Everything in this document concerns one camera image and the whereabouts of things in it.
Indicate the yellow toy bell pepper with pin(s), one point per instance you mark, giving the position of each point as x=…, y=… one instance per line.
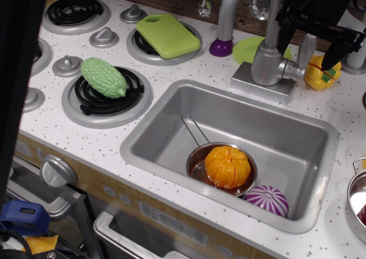
x=321, y=79

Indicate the silver stove knob left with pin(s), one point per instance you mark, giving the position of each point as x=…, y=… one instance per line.
x=33, y=100

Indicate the silver stove knob back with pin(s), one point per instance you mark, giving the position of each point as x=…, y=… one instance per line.
x=133, y=14

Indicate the silver dishwasher door handle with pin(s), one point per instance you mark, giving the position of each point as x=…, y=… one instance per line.
x=139, y=241

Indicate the green plastic plate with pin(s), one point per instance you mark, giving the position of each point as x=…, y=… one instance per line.
x=245, y=50

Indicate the left edge stove burner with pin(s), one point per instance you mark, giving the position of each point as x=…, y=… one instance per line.
x=42, y=57

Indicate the silver toy faucet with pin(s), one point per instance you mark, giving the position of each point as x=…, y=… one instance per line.
x=261, y=70

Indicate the back right stove burner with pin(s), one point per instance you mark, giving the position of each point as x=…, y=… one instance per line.
x=140, y=50

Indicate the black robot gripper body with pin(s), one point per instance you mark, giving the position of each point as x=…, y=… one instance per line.
x=326, y=19

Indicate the front right stove burner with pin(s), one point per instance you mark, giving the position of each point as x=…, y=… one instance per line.
x=86, y=107

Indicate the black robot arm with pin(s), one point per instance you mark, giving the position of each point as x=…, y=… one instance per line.
x=327, y=19

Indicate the black pole in foreground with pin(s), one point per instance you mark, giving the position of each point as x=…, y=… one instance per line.
x=20, y=23

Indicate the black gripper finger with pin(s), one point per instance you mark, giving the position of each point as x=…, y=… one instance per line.
x=335, y=53
x=286, y=33

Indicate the steel pot at right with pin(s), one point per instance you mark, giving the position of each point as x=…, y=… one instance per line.
x=355, y=206

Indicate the back left stove burner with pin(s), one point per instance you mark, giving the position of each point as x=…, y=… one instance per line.
x=75, y=17

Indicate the silver oven door handle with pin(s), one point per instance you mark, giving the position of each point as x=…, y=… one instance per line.
x=67, y=207

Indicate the orange toy pumpkin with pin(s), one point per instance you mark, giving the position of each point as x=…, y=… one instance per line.
x=227, y=167

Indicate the silver faucet lever handle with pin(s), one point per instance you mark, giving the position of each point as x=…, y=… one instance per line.
x=296, y=70

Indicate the green toy bitter gourd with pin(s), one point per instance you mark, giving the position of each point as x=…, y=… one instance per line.
x=104, y=78

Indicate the silver stove knob middle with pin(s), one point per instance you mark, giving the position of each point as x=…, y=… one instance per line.
x=105, y=38

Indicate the purple striped toy onion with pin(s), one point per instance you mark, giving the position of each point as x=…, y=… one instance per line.
x=268, y=198

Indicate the small steel saucepan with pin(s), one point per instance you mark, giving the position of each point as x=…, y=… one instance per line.
x=195, y=167

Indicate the silver stove knob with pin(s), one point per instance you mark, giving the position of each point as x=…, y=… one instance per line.
x=33, y=100
x=133, y=14
x=105, y=38
x=68, y=66

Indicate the purple toy eggplant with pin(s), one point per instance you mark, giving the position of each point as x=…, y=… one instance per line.
x=221, y=48

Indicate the silver toy sink basin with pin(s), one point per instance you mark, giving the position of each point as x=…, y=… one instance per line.
x=267, y=162

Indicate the white post at right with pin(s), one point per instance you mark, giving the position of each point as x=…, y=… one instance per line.
x=354, y=63

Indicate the green toy cutting board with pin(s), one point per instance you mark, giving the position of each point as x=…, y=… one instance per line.
x=167, y=36

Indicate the silver oven dial knob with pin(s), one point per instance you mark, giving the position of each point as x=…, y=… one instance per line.
x=55, y=172

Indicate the silver stove knob front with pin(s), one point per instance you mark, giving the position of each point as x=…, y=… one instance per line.
x=68, y=66

